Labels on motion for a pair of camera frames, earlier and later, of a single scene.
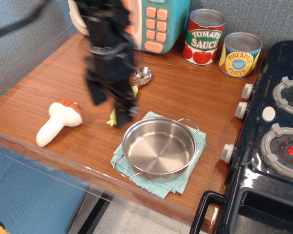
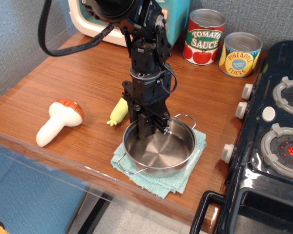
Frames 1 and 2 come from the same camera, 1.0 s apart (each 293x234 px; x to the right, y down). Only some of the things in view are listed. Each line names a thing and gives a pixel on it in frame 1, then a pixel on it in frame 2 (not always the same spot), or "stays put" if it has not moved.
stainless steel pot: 159,148 stays put
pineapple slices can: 240,54 stays put
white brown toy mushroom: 62,112 stays put
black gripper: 115,73 → 148,90
